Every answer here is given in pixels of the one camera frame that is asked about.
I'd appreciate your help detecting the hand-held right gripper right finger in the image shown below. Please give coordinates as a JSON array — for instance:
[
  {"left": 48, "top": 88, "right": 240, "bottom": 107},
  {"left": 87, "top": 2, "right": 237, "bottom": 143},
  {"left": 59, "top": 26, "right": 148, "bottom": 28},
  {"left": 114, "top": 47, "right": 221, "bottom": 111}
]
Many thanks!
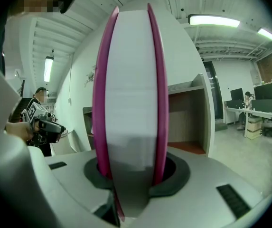
[{"left": 126, "top": 146, "right": 272, "bottom": 228}]

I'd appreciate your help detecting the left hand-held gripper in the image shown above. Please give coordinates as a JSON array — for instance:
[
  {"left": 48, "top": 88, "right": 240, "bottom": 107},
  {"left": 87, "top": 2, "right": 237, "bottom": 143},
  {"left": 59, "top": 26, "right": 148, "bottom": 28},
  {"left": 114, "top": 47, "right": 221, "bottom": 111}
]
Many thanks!
[{"left": 21, "top": 103, "right": 66, "bottom": 144}]

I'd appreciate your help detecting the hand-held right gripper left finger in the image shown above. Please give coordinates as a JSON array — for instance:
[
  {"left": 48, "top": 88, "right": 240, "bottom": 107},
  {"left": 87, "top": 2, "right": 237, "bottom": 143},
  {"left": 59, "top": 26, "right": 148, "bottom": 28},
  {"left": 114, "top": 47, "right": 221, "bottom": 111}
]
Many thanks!
[{"left": 0, "top": 131, "right": 121, "bottom": 228}]

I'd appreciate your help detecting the grey wooden shelf desk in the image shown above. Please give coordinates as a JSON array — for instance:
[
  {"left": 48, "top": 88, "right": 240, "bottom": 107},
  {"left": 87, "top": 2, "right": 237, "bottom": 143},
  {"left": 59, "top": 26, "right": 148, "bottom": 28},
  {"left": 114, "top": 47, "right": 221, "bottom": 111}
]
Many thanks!
[{"left": 82, "top": 74, "right": 210, "bottom": 155}]

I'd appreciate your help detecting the pink hardcover book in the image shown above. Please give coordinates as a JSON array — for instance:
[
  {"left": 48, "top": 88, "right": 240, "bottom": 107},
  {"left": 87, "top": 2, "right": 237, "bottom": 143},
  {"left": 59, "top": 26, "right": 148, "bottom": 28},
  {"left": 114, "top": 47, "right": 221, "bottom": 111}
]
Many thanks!
[{"left": 92, "top": 3, "right": 169, "bottom": 223}]

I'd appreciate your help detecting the long white office desk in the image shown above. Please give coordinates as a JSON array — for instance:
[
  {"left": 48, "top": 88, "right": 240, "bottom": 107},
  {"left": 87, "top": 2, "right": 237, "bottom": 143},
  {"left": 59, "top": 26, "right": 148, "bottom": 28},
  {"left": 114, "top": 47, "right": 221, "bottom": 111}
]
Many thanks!
[{"left": 223, "top": 105, "right": 272, "bottom": 160}]

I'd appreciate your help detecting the black monitor screen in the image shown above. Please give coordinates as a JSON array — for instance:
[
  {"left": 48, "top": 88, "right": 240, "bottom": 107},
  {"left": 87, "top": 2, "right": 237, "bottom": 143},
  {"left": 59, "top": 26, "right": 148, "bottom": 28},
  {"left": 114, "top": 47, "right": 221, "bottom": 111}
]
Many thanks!
[
  {"left": 254, "top": 83, "right": 272, "bottom": 101},
  {"left": 230, "top": 88, "right": 244, "bottom": 102}
]

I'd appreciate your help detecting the person's left hand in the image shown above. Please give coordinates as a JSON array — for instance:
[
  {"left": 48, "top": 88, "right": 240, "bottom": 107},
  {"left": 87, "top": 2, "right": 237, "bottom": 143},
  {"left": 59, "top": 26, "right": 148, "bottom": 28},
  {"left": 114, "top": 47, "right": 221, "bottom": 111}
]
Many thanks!
[{"left": 4, "top": 120, "right": 41, "bottom": 141}]

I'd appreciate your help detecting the dark staircase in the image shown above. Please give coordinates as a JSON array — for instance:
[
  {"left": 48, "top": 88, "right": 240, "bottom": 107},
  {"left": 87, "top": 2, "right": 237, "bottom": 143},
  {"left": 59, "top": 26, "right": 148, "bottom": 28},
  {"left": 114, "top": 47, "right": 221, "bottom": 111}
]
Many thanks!
[{"left": 9, "top": 79, "right": 36, "bottom": 124}]

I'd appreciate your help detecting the long ceiling light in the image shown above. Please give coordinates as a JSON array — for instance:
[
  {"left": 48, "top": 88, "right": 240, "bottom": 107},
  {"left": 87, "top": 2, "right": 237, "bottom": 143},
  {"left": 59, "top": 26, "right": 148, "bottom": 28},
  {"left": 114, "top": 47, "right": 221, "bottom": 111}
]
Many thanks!
[
  {"left": 188, "top": 14, "right": 241, "bottom": 29},
  {"left": 256, "top": 27, "right": 272, "bottom": 41},
  {"left": 43, "top": 56, "right": 54, "bottom": 83}
]

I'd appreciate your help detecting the cardboard box stack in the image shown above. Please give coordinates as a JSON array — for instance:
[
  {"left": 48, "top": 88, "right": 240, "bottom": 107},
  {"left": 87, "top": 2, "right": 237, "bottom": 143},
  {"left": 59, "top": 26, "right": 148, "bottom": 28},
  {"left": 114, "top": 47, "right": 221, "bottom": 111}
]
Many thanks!
[{"left": 246, "top": 116, "right": 263, "bottom": 140}]

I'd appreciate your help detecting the black office chair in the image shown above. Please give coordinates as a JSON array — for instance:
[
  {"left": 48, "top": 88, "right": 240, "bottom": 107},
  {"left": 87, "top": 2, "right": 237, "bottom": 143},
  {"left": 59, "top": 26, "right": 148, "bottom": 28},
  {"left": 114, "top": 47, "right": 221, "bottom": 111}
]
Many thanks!
[{"left": 261, "top": 117, "right": 272, "bottom": 140}]

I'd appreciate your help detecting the dark glass door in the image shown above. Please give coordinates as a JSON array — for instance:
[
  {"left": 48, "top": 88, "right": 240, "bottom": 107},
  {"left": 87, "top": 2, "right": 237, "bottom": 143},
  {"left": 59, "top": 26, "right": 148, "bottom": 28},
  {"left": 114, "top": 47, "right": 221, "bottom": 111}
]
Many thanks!
[{"left": 203, "top": 60, "right": 223, "bottom": 122}]

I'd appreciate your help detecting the wall decal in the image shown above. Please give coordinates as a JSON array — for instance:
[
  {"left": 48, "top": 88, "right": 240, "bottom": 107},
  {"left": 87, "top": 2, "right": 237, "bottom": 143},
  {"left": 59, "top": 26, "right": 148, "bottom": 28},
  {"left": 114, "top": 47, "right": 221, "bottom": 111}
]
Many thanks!
[{"left": 83, "top": 65, "right": 96, "bottom": 88}]

